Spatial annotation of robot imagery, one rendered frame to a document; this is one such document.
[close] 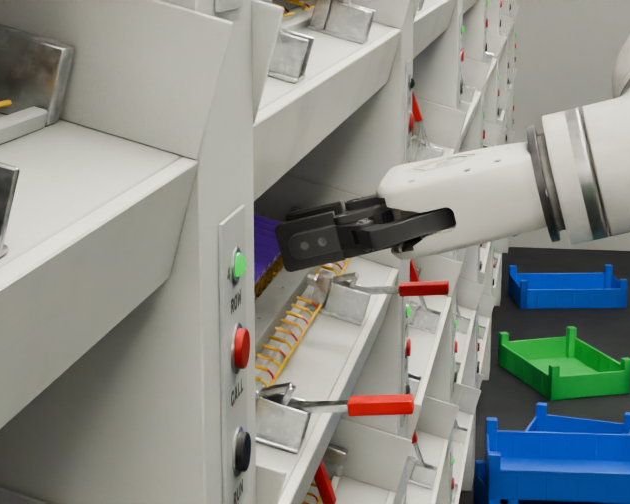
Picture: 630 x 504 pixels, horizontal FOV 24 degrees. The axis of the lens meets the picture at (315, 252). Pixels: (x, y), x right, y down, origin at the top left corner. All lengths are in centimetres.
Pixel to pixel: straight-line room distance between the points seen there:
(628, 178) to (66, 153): 48
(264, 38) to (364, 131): 62
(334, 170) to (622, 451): 160
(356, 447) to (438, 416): 73
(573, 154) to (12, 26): 45
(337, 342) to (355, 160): 26
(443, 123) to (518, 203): 103
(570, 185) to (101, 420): 43
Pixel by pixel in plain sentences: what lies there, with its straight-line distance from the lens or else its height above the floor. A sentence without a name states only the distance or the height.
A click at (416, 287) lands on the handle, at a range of 104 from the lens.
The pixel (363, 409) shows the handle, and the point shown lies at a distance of 79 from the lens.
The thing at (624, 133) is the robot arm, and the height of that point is 91.
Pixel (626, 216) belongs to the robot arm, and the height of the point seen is 86.
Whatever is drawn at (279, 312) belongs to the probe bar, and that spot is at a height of 79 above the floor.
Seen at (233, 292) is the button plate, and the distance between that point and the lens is 57.
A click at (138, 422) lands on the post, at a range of 55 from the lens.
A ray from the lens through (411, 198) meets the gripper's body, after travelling 89.
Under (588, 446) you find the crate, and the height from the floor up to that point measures 11.
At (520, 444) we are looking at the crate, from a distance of 272.
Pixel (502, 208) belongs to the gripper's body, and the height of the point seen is 87.
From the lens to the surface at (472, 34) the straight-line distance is 260.
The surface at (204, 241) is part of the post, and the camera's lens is 53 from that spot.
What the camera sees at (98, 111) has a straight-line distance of 52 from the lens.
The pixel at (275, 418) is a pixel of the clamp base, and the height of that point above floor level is 77.
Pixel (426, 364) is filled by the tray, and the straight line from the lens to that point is 165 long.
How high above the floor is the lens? 103
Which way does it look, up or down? 12 degrees down
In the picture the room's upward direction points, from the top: straight up
